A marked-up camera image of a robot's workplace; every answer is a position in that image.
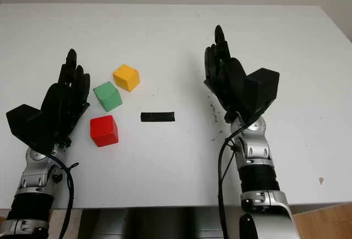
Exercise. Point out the black tape strip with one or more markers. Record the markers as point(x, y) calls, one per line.
point(158, 117)

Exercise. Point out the dark grey robot torso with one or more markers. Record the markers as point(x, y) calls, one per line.
point(151, 225)

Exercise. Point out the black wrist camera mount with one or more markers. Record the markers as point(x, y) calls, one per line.
point(264, 88)
point(24, 123)

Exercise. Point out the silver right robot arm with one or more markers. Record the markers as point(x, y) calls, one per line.
point(255, 151)

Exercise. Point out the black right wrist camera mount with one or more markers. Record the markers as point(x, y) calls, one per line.
point(264, 88)

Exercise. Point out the green wooden block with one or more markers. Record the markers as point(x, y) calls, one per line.
point(108, 96)

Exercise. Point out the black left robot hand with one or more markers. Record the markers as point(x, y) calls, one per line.
point(64, 104)

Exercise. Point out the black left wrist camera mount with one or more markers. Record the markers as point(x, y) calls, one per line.
point(24, 123)

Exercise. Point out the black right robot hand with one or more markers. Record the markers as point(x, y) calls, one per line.
point(228, 82)

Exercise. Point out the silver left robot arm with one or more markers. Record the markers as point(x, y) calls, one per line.
point(35, 173)

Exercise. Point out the yellow wooden block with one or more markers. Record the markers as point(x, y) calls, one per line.
point(125, 77)

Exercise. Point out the red wooden block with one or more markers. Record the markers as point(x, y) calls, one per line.
point(103, 130)

